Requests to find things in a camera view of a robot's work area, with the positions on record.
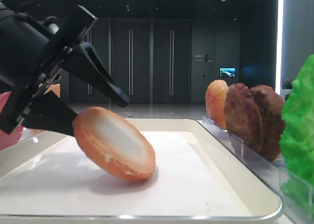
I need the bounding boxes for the glazed bun half far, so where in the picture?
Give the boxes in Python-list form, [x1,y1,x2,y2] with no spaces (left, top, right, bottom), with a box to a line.
[205,80,229,129]

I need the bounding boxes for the brown meat patty left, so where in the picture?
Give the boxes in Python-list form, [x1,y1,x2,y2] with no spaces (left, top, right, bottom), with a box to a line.
[224,83,263,153]

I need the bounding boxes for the clear acrylic rack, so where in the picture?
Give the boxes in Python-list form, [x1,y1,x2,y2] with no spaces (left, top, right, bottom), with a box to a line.
[201,116,314,224]
[0,127,68,151]

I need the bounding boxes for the toasted bread slice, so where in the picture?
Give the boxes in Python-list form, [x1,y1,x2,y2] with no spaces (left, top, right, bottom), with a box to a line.
[73,107,156,182]

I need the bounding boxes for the dark triple door panel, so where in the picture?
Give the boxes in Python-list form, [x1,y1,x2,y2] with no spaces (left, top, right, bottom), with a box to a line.
[85,19,191,104]

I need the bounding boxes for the clear acrylic right rack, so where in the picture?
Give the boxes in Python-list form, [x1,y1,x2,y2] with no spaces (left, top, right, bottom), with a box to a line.
[201,116,314,224]

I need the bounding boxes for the brown meat patty right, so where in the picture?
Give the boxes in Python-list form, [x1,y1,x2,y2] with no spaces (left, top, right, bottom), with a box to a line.
[250,85,286,161]

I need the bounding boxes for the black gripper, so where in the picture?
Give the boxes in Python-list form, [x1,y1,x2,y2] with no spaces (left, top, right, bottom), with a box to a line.
[0,5,130,136]

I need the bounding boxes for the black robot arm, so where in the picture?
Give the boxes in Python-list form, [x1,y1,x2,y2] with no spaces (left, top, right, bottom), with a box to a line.
[0,5,130,136]

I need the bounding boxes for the brown meat patty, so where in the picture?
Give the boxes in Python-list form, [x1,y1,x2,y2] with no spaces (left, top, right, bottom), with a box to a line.
[224,83,263,153]
[250,85,286,161]

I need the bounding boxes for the clear acrylic left rack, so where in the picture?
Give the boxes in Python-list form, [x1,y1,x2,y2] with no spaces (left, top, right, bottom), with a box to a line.
[0,127,68,151]

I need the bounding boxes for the red tomato slice near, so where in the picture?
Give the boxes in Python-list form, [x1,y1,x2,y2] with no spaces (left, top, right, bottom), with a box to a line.
[0,91,24,150]

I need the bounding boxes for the white rectangular tray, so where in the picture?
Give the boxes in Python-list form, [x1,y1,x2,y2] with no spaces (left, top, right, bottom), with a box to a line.
[0,119,283,224]

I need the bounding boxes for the small wall display screen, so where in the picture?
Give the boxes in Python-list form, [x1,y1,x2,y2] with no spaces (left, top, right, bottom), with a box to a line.
[219,68,236,78]

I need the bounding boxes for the potted plant in background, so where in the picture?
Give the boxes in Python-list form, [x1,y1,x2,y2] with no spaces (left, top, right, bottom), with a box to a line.
[281,78,292,90]

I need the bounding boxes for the orange cheese slice front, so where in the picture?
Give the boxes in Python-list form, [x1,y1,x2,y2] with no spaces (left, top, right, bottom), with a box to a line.
[45,84,60,97]

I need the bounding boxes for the green lettuce leaf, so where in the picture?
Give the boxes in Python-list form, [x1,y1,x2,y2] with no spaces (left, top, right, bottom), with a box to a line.
[280,55,314,223]

